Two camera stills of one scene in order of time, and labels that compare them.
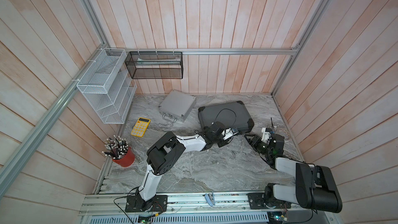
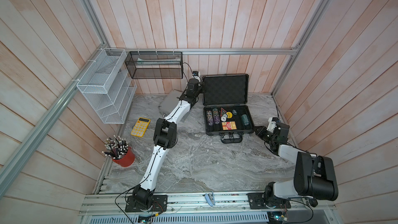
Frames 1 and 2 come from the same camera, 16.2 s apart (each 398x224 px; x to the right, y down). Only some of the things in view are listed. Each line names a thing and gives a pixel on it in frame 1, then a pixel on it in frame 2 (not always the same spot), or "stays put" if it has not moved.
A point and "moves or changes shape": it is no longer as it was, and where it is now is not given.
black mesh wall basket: [155, 65] stays put
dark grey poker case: [233, 114] moves or changes shape
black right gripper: [256, 138] → [259, 133]
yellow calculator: [140, 127] stays put
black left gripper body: [220, 141] → [199, 90]
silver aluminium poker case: [176, 106] stays put
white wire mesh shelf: [106, 86] stays put
